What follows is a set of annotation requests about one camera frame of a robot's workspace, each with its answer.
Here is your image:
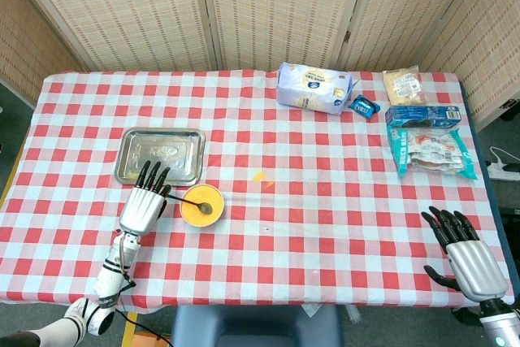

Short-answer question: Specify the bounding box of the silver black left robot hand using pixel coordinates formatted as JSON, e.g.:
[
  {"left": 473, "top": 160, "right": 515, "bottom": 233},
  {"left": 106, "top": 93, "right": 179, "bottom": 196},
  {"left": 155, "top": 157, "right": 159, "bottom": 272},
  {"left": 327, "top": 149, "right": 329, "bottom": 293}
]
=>
[{"left": 119, "top": 160, "right": 172, "bottom": 236}]

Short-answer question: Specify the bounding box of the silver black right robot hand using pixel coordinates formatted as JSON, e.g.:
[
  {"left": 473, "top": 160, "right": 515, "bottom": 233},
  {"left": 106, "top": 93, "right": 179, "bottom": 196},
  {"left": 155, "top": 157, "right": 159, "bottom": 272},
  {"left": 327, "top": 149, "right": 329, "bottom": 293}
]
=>
[{"left": 420, "top": 206, "right": 509, "bottom": 303}]

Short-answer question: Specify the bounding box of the metal spoon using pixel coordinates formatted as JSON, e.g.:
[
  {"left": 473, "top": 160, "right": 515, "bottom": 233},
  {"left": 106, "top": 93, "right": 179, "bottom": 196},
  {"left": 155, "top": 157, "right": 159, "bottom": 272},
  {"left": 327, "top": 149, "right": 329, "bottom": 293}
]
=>
[{"left": 166, "top": 193, "right": 214, "bottom": 215}]

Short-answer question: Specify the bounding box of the yellow bowl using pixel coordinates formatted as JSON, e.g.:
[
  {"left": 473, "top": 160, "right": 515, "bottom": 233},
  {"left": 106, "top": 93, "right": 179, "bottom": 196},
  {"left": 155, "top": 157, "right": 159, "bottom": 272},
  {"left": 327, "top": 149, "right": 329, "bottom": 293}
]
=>
[{"left": 180, "top": 184, "right": 226, "bottom": 229}]

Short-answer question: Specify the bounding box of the rectangular steel tray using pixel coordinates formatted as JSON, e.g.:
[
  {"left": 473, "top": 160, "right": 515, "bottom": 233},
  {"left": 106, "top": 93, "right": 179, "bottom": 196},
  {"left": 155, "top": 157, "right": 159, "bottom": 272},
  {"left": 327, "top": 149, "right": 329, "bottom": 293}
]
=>
[{"left": 114, "top": 127, "right": 207, "bottom": 185}]

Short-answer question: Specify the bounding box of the white power strip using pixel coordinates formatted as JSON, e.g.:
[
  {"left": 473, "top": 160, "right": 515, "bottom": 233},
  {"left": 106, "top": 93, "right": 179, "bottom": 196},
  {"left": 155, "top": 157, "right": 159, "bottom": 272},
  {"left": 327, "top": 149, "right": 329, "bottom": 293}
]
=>
[{"left": 487, "top": 162, "right": 520, "bottom": 181}]

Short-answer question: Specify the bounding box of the teal snack bag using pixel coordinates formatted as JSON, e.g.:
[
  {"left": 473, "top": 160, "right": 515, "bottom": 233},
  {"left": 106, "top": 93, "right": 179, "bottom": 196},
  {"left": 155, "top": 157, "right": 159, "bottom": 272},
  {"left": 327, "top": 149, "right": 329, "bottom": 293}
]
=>
[{"left": 387, "top": 125, "right": 479, "bottom": 180}]

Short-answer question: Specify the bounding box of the spilled yellow powder patch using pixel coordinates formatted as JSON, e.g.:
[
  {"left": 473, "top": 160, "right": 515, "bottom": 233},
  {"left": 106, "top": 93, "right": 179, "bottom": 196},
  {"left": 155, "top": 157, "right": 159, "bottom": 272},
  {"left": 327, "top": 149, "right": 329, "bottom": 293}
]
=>
[{"left": 252, "top": 171, "right": 275, "bottom": 190}]

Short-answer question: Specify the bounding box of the orange box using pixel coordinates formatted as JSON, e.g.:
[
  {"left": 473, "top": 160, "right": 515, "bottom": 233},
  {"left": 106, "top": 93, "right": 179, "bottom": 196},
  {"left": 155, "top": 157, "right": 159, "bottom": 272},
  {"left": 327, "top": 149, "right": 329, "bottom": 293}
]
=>
[{"left": 132, "top": 332, "right": 171, "bottom": 347}]

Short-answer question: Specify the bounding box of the blue cookie box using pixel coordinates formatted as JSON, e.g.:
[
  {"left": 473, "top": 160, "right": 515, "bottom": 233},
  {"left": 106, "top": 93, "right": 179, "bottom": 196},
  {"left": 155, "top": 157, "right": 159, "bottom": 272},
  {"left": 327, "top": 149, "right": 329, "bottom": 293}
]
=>
[{"left": 384, "top": 104, "right": 462, "bottom": 128}]

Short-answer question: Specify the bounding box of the red white checkered tablecloth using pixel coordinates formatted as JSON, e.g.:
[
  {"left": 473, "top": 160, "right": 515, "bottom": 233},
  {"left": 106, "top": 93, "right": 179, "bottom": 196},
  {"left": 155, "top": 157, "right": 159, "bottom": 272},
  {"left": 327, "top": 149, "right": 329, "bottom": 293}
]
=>
[{"left": 0, "top": 69, "right": 516, "bottom": 310}]

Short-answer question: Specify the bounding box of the dark blue chair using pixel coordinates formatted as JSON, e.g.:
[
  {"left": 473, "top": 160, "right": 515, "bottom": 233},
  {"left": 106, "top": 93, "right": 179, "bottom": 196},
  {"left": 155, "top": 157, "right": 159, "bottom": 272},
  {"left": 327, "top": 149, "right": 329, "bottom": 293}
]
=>
[{"left": 170, "top": 305, "right": 345, "bottom": 347}]

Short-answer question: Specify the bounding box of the clear bag of beige food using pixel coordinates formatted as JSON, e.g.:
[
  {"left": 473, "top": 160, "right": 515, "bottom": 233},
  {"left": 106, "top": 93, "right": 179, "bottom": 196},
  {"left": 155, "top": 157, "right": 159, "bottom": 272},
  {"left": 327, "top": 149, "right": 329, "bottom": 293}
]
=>
[{"left": 382, "top": 65, "right": 427, "bottom": 106}]

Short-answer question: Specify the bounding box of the small blue snack packet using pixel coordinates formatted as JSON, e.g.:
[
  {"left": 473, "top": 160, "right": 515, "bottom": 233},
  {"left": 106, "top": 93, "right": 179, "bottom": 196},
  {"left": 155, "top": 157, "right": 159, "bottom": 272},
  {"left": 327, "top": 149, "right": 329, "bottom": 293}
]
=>
[{"left": 348, "top": 94, "right": 379, "bottom": 120}]

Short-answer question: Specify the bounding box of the woven folding screen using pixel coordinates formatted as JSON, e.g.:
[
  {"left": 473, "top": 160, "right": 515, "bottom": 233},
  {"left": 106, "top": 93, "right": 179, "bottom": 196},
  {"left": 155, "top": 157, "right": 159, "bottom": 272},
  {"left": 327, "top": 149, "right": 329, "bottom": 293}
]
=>
[{"left": 0, "top": 0, "right": 520, "bottom": 131}]

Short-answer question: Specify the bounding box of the pale blue flour bag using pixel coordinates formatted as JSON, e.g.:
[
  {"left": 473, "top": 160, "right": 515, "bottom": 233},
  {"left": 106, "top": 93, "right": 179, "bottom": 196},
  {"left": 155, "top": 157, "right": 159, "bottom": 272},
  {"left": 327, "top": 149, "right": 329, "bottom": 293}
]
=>
[{"left": 276, "top": 61, "right": 361, "bottom": 115}]

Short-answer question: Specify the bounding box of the black floor cable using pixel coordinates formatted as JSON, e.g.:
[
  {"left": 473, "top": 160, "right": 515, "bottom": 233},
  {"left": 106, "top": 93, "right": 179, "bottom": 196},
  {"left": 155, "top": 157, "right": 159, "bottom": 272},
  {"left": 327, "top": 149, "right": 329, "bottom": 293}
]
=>
[{"left": 115, "top": 308, "right": 176, "bottom": 347}]

